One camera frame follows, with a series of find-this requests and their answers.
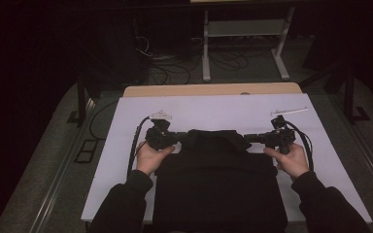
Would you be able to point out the person's left hand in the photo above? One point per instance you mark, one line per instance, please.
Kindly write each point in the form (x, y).
(150, 160)

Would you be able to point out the black tank top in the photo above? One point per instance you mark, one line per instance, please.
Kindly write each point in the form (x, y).
(218, 187)

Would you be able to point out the black floor socket frame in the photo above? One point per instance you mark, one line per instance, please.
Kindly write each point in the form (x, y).
(77, 160)

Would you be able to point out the person's right hand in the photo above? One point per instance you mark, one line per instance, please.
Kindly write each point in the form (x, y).
(293, 163)

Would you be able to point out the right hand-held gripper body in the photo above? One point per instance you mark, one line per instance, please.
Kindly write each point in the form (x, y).
(280, 137)

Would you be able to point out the white metal stand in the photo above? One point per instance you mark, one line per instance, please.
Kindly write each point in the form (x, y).
(246, 28)

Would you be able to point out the wooden table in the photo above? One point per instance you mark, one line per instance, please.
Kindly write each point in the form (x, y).
(155, 90)

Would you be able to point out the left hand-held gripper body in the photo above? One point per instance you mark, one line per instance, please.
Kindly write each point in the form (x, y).
(157, 137)

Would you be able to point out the round table grommet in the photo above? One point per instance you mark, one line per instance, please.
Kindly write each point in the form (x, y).
(245, 93)

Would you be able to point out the white table sheet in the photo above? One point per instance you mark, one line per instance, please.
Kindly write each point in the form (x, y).
(207, 110)

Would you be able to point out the black metal stand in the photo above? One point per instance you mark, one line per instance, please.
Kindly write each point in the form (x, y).
(349, 93)
(81, 97)

